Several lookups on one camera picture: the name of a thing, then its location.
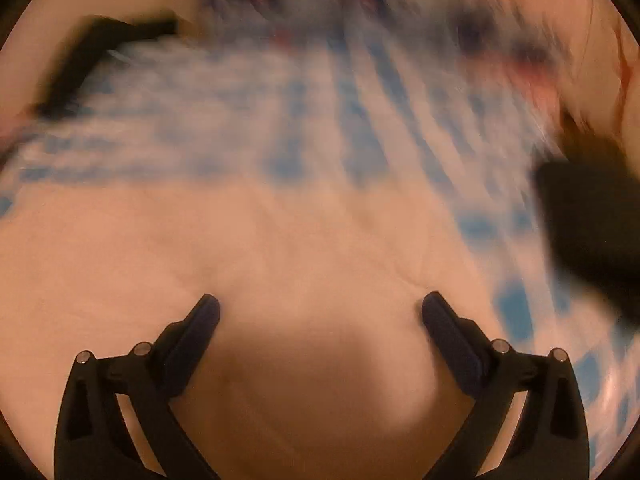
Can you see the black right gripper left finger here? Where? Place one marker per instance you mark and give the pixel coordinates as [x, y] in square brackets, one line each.
[115, 420]

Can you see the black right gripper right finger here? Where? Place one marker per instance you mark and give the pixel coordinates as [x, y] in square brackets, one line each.
[527, 420]

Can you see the white quilted jacket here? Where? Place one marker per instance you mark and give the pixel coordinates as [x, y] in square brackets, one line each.
[320, 367]

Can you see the pink clothes at right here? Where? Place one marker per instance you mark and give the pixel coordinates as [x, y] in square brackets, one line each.
[534, 82]

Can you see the dark garment at right edge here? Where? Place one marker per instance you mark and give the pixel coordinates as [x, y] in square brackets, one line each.
[589, 199]

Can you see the blue checkered bagged quilt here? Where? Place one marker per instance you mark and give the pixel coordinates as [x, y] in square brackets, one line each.
[352, 112]

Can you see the black garment by wall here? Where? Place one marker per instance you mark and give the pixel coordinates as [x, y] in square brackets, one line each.
[59, 91]

